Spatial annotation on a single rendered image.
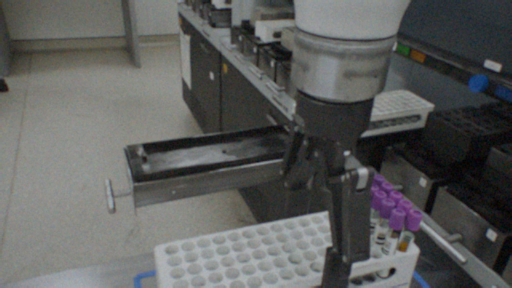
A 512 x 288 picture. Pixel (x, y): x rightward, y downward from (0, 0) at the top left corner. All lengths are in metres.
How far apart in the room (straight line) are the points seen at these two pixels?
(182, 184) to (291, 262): 0.33
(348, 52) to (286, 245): 0.25
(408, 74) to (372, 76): 0.72
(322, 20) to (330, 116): 0.09
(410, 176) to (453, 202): 0.11
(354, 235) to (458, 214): 0.41
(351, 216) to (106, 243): 1.56
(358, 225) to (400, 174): 0.49
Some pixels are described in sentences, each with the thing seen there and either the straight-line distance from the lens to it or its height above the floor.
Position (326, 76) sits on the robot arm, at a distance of 0.38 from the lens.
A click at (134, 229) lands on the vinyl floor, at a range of 1.94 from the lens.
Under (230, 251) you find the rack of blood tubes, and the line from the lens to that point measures 0.51.
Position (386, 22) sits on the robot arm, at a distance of 0.37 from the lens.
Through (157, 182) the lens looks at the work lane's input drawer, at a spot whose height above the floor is 0.80.
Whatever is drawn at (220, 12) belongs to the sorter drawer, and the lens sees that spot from 2.03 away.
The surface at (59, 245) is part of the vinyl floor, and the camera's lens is 1.95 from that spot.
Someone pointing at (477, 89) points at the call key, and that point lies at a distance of 0.82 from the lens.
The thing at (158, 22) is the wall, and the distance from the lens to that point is 4.38.
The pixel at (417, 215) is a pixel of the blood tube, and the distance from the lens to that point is 0.51.
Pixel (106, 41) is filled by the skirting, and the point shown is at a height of 0.06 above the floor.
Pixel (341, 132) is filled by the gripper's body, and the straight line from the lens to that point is 0.40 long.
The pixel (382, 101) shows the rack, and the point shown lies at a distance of 0.99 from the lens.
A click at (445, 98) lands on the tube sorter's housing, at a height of 0.81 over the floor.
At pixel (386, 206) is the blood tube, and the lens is 0.52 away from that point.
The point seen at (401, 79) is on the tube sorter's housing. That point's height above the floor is 0.88.
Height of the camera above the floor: 1.23
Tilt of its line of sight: 30 degrees down
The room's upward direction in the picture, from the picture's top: 3 degrees clockwise
